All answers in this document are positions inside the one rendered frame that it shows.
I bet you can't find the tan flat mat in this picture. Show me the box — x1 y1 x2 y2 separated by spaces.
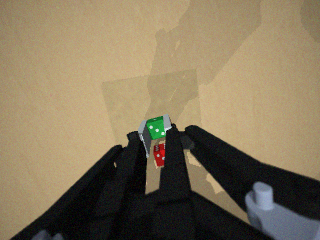
101 69 201 147

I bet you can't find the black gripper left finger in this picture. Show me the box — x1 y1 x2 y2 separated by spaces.
9 119 151 240

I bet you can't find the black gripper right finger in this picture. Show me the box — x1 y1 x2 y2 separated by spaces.
151 114 320 240

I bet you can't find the red die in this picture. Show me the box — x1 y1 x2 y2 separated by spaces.
153 143 165 167

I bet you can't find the green die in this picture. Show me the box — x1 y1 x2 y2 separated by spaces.
146 116 166 140

